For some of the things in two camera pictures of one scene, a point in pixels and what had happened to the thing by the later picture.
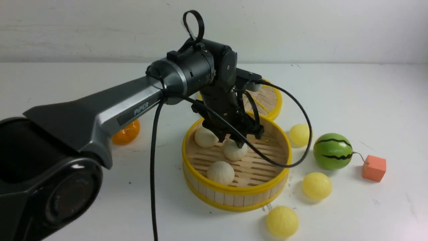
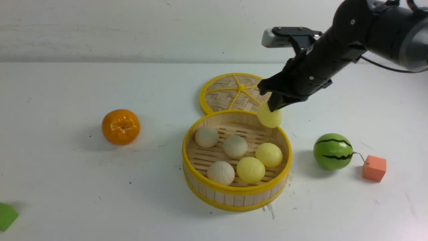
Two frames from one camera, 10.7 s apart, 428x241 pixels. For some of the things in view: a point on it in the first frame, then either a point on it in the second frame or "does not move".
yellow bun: [317, 186] to [269, 154]
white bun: [232, 151] does not move
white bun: [205, 138] does not move
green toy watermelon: [332, 151] does not move
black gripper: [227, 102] to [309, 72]
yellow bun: [299, 135] to [271, 119]
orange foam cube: [374, 168] does not move
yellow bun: [282, 222] to [250, 170]
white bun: [221, 172] does not move
